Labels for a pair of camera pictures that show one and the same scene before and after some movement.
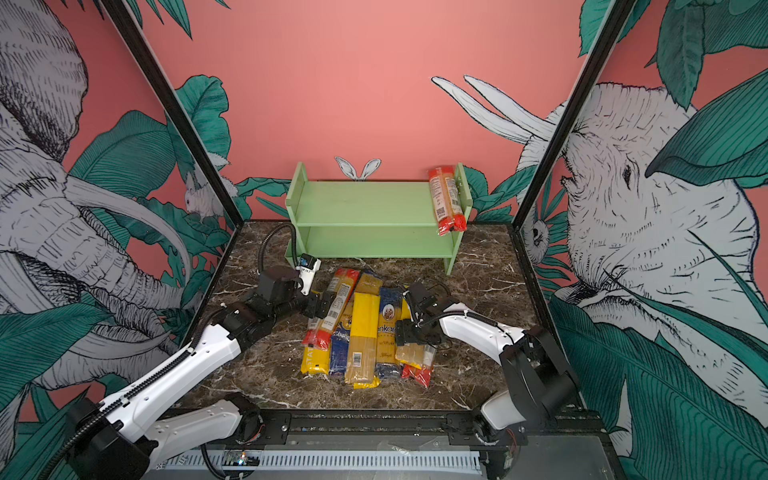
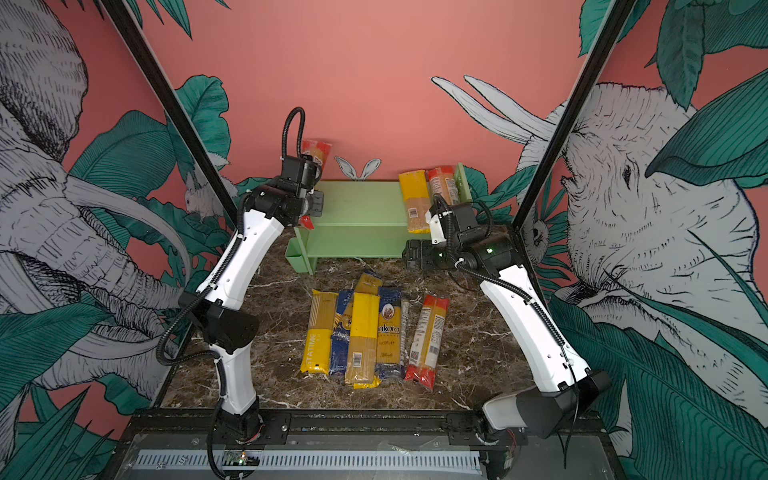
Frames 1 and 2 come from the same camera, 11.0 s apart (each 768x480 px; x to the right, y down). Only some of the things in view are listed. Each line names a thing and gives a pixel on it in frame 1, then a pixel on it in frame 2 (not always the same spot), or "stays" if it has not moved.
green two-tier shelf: (368, 219) stays
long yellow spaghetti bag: (364, 332) stays
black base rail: (455, 430) stays
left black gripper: (313, 310) -> (317, 208)
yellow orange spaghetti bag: (417, 355) -> (415, 189)
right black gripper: (407, 337) -> (429, 249)
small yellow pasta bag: (369, 284) stays
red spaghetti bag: (319, 330) -> (319, 150)
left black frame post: (123, 20) stays
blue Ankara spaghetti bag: (389, 333) stays
